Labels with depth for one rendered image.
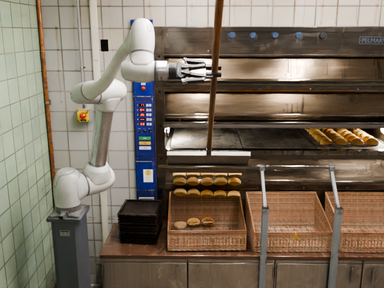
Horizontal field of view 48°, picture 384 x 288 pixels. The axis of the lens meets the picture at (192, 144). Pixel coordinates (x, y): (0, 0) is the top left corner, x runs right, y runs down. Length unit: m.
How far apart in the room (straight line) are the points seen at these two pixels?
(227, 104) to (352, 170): 1.11
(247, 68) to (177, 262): 1.48
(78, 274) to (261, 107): 1.73
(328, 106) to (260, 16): 0.84
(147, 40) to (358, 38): 1.89
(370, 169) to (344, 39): 1.02
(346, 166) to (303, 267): 0.89
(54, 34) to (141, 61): 1.55
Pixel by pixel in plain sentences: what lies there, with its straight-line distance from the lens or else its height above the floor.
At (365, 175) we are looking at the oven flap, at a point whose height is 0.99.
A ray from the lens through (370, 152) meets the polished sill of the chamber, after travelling 3.62.
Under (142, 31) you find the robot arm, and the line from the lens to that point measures 1.99.
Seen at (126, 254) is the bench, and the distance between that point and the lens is 3.13.
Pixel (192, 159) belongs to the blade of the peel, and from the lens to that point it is 2.93.
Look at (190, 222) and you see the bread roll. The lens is 3.39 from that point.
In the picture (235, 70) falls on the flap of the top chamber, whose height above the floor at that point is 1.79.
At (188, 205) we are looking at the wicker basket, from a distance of 3.45.
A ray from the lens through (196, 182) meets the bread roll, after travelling 3.32.
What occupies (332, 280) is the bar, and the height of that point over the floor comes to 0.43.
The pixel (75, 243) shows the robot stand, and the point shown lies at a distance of 2.76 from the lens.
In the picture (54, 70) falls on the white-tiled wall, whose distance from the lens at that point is 3.43.
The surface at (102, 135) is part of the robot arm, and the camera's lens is 2.60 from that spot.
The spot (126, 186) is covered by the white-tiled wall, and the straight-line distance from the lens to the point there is 3.51.
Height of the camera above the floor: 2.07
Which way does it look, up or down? 15 degrees down
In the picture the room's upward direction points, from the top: straight up
